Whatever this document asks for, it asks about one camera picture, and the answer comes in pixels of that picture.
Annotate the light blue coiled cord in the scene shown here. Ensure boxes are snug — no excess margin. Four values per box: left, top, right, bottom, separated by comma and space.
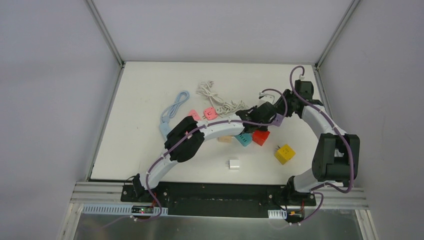
160, 90, 191, 125

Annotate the pink triangular plug adapter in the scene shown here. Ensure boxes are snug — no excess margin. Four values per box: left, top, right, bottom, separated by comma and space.
188, 109, 202, 121

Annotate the yellow cube plug adapter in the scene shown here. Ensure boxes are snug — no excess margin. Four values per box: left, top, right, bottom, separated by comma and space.
274, 144, 296, 165

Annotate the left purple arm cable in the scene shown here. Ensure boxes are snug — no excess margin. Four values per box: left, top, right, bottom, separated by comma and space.
132, 88, 289, 222

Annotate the beige wooden cube adapter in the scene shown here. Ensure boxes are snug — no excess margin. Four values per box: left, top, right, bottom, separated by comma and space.
217, 135, 233, 143

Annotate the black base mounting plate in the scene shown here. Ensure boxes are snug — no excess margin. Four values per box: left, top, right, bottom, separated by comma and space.
120, 181, 317, 218

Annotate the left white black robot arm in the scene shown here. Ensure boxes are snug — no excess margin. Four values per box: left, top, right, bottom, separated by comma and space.
132, 102, 288, 203

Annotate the teal power strip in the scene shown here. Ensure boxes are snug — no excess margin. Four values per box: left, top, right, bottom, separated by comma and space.
234, 133, 253, 147

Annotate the pink square plug adapter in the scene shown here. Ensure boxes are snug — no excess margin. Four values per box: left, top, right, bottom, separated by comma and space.
203, 106, 219, 121

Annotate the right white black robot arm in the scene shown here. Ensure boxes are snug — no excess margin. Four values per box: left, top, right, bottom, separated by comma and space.
283, 80, 360, 205

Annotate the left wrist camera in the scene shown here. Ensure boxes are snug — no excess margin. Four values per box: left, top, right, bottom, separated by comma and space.
259, 92, 275, 101

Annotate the light blue power strip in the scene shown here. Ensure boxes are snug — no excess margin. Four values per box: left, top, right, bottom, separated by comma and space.
159, 122, 171, 141

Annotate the white USB charger block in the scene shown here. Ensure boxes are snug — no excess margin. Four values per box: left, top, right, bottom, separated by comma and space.
227, 159, 241, 171

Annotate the white coiled power cord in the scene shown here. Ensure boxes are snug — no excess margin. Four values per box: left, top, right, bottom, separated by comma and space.
196, 80, 249, 117

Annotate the red cube plug adapter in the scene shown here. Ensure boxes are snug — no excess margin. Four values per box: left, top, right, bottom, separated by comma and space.
252, 130, 270, 146

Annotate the purple socket adapter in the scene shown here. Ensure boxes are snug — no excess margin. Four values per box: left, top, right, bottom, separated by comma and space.
271, 113, 285, 127

